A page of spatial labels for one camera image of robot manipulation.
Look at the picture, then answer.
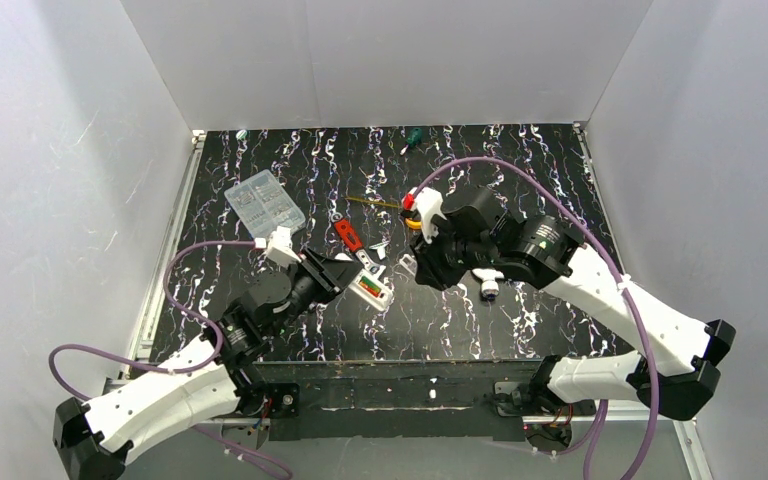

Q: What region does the white remote control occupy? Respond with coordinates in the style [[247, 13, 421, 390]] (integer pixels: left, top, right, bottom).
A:
[[336, 251, 394, 312]]

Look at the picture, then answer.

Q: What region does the white battery cover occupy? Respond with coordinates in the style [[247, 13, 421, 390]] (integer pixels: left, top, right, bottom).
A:
[[398, 254, 418, 276]]

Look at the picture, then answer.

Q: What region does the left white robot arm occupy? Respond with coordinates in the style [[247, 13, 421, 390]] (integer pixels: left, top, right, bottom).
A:
[[53, 249, 393, 479]]

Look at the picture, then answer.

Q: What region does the small silver wrench piece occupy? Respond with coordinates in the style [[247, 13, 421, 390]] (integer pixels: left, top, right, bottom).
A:
[[370, 242, 389, 260]]

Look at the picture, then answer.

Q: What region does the yellow tape measure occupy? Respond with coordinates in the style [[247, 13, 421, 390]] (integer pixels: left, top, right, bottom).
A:
[[344, 196, 422, 231]]

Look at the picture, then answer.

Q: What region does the clear plastic screw box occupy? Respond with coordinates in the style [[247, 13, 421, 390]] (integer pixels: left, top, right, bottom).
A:
[[224, 170, 306, 238]]

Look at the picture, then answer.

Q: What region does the red handled adjustable wrench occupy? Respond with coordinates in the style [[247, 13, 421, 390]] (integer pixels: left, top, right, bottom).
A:
[[330, 212, 385, 278]]

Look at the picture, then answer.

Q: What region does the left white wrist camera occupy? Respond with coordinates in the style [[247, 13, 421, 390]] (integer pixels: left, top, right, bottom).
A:
[[254, 226, 301, 268]]

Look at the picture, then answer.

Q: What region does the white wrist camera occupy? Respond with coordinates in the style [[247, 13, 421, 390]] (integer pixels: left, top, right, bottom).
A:
[[254, 226, 301, 268], [401, 186, 449, 244]]

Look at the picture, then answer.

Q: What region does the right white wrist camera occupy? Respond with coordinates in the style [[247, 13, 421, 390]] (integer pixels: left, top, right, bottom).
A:
[[401, 186, 449, 244]]

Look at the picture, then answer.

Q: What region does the green handled screwdriver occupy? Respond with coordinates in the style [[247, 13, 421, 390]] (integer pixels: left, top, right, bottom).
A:
[[399, 127, 423, 156]]

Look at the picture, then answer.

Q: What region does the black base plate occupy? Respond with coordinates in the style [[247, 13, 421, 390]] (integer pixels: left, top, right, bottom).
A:
[[218, 360, 553, 442]]

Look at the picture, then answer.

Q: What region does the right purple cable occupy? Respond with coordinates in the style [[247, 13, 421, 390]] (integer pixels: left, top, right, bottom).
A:
[[413, 156, 662, 480]]

